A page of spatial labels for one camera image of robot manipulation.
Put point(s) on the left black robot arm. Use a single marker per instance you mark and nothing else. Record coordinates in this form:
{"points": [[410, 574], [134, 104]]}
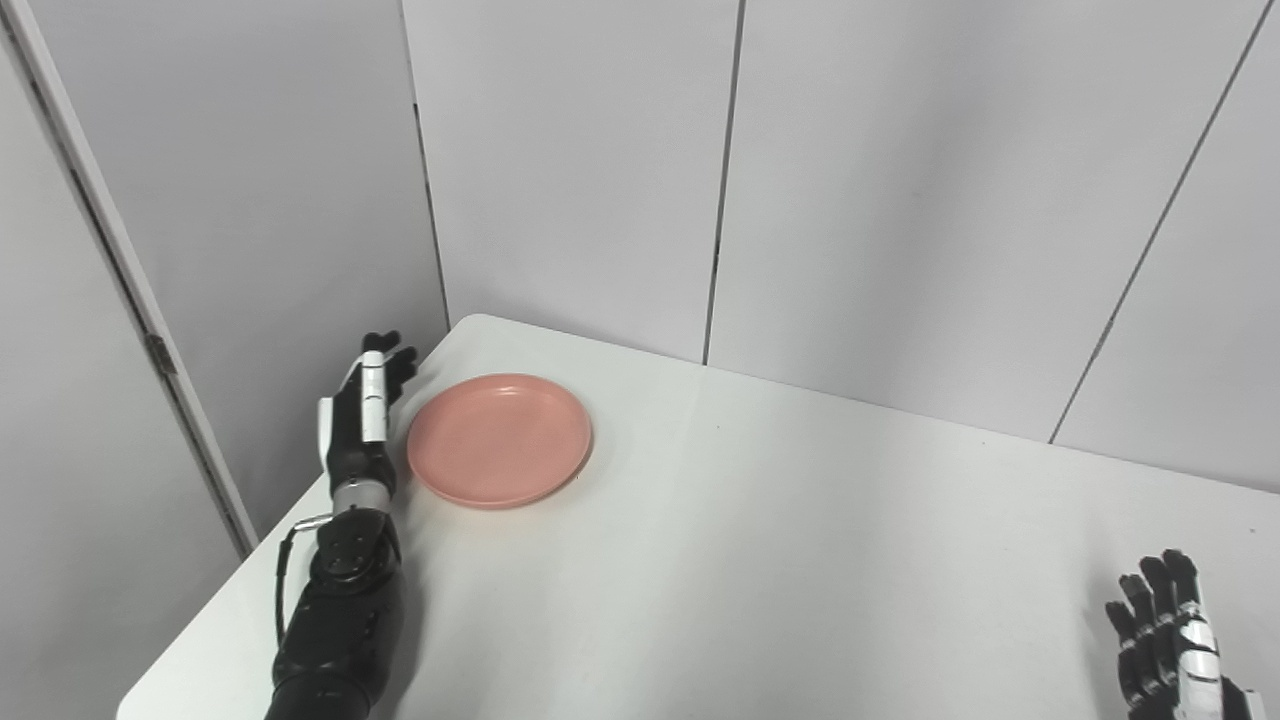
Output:
{"points": [[345, 610]]}

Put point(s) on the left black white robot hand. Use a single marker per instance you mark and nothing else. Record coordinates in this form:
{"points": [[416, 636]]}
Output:
{"points": [[362, 430]]}

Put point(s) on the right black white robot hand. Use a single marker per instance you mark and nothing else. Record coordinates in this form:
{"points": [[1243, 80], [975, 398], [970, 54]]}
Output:
{"points": [[1170, 640]]}

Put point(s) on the pink round plate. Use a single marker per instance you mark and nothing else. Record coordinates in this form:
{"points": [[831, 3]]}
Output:
{"points": [[498, 440]]}

